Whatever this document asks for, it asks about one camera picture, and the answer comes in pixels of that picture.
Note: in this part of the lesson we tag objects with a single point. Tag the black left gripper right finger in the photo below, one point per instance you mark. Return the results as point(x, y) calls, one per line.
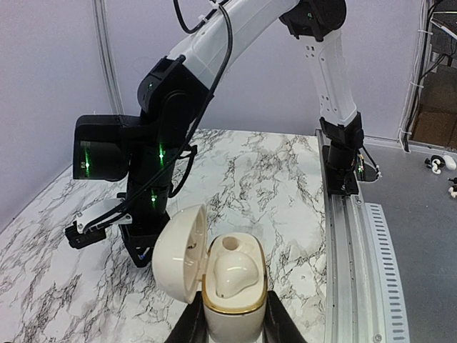
point(278, 326)

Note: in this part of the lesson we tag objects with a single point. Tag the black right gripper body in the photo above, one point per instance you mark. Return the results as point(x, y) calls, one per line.
point(148, 211)

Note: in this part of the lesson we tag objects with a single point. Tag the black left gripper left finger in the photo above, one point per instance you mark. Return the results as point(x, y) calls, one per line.
point(191, 326)

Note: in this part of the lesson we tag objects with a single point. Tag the white earbud charging case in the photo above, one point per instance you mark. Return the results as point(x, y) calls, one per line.
point(229, 273)

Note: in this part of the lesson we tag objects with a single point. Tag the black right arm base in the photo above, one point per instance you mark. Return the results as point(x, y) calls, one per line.
point(346, 160)

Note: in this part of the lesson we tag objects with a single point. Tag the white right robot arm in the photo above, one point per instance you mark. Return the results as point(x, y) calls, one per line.
point(173, 98)

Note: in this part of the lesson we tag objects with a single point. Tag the aluminium front rail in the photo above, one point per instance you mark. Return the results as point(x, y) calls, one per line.
point(364, 301)

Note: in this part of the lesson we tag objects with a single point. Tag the right aluminium wall post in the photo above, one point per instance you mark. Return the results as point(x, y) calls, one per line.
point(107, 57)

